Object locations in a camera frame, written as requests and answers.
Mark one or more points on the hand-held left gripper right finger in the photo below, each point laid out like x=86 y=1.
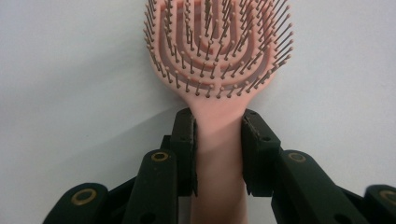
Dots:
x=258 y=155

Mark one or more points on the pink hairbrush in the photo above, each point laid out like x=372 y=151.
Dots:
x=219 y=124

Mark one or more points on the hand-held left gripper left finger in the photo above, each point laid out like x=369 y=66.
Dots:
x=186 y=149

